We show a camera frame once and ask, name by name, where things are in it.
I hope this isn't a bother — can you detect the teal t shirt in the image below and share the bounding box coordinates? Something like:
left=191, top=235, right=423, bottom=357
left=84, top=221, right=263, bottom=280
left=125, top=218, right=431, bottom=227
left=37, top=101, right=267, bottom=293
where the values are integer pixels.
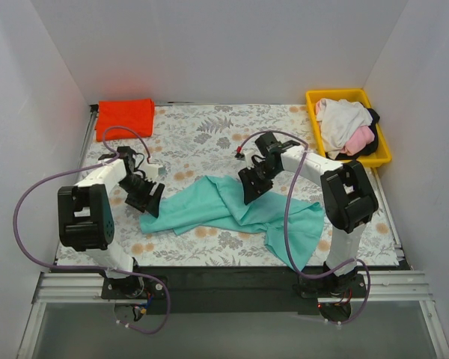
left=139, top=176, right=324, bottom=269

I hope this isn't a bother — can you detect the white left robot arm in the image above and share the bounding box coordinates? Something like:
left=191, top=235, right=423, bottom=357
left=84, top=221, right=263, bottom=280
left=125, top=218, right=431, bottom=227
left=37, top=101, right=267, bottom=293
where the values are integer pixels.
left=58, top=146, right=165, bottom=299

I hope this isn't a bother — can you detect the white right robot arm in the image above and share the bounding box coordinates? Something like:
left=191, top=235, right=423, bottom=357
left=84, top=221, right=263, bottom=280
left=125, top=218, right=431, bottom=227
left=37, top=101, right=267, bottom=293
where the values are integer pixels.
left=235, top=130, right=379, bottom=298

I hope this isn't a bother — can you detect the floral table cloth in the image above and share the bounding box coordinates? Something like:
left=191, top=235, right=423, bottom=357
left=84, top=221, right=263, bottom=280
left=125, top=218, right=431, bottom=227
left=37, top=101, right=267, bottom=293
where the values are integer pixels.
left=57, top=105, right=398, bottom=266

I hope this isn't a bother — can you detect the folded orange t shirt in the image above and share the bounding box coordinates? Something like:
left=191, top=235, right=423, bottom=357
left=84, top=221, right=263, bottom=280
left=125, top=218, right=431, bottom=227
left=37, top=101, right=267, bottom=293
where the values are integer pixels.
left=95, top=99, right=155, bottom=142

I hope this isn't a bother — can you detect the white t shirt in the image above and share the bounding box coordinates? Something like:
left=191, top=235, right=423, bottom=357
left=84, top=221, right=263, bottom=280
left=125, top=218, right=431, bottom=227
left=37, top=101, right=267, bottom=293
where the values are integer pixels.
left=315, top=98, right=375, bottom=159

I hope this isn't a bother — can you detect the pink t shirt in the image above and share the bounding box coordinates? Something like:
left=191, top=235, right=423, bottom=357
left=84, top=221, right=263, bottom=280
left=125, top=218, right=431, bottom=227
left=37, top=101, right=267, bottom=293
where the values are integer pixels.
left=340, top=126, right=375, bottom=156

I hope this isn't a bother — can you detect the yellow plastic bin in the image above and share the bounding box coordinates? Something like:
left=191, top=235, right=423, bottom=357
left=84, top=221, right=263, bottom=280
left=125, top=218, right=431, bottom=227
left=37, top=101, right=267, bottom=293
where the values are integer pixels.
left=305, top=88, right=392, bottom=168

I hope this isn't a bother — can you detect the black t shirt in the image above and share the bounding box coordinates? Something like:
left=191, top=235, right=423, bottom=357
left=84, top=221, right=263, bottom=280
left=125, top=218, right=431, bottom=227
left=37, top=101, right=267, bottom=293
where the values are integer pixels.
left=336, top=108, right=380, bottom=160

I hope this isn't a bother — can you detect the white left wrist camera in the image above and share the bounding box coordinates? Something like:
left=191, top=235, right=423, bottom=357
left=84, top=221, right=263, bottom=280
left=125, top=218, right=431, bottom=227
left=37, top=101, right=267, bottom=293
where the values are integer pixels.
left=140, top=163, right=166, bottom=182

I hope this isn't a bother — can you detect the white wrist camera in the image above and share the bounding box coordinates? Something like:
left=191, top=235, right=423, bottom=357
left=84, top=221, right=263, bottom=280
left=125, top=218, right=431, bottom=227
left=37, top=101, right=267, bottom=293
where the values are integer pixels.
left=234, top=146, right=257, bottom=166
left=140, top=163, right=166, bottom=182

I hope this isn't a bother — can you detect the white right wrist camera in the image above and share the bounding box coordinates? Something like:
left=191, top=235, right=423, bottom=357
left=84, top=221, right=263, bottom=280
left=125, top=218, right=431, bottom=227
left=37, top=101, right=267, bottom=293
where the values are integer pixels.
left=234, top=146, right=257, bottom=166

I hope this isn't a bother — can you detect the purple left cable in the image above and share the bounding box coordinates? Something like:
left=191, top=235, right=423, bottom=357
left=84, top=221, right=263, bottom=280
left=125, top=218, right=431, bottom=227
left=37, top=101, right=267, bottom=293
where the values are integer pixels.
left=13, top=126, right=171, bottom=334

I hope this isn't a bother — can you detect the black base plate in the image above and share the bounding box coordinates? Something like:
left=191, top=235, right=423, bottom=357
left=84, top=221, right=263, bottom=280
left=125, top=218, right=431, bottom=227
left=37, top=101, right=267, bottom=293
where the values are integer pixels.
left=101, top=266, right=366, bottom=315

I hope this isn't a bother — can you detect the aluminium rail frame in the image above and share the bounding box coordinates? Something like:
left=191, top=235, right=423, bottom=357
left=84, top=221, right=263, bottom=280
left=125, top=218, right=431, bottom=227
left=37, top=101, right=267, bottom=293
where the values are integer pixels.
left=18, top=270, right=449, bottom=358

